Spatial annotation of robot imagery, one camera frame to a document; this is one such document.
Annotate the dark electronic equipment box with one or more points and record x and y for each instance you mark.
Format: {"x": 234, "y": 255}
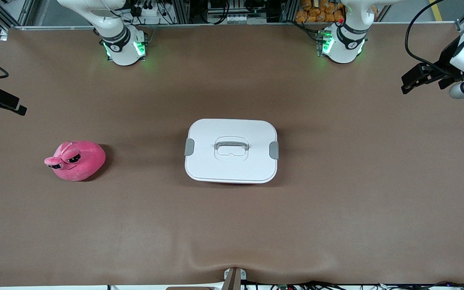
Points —
{"x": 252, "y": 6}

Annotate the brown post with metal bracket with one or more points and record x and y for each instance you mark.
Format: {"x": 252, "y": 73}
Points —
{"x": 233, "y": 280}

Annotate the grey lid latch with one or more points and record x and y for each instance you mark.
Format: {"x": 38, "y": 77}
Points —
{"x": 189, "y": 147}
{"x": 274, "y": 150}

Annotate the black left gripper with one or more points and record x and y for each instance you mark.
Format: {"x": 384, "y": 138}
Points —
{"x": 444, "y": 64}

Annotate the white plastic box lid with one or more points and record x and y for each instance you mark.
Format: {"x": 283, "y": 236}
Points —
{"x": 216, "y": 169}

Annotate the pink plush toy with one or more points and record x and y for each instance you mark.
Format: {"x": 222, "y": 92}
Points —
{"x": 83, "y": 161}

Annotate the aluminium table edge rail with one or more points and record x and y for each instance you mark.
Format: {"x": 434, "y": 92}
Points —
{"x": 236, "y": 24}

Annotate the white power strip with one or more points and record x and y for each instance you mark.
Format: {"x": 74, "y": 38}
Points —
{"x": 151, "y": 14}

